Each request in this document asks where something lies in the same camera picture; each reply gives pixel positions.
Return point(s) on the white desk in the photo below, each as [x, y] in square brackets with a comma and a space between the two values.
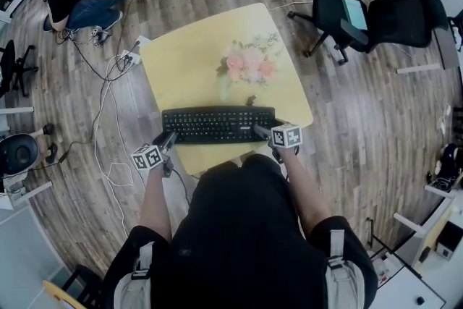
[427, 264]

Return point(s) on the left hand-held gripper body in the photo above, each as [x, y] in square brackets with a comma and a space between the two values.
[153, 155]

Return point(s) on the white power strip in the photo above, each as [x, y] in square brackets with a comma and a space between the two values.
[132, 56]

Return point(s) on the person's right forearm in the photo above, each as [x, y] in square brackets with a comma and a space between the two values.
[307, 188]

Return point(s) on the person's left forearm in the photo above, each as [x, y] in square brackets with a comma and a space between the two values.
[153, 199]

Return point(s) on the pink flower bouquet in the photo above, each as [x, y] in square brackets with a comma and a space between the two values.
[249, 63]

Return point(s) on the teal book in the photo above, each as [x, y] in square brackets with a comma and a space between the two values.
[354, 12]

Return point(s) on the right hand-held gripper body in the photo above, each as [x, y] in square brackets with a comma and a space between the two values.
[285, 135]

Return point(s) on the dark brown desk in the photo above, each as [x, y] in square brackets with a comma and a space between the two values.
[430, 7]

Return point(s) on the black keyboard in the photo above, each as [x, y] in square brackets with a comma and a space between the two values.
[217, 124]

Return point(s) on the black office chair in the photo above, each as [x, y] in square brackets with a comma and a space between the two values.
[380, 20]

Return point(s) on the yellow desk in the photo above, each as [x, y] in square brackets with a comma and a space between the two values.
[181, 58]

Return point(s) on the black swivel chair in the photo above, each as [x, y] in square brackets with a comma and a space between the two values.
[12, 68]

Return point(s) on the grey round stool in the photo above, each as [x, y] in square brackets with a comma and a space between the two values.
[18, 153]

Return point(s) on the person's black clothing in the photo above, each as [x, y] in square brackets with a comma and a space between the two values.
[235, 235]

